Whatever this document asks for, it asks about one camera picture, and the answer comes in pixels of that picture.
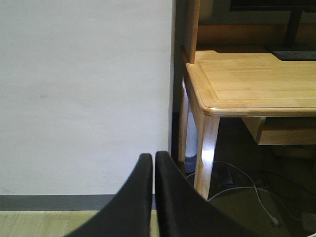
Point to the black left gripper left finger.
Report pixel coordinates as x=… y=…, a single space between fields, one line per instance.
x=128 y=214

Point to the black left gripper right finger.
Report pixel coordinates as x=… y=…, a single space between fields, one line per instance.
x=182 y=212

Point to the light wooden desk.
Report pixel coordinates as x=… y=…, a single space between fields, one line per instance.
x=229 y=74

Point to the black monitor stand base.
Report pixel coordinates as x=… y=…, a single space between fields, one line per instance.
x=289 y=50

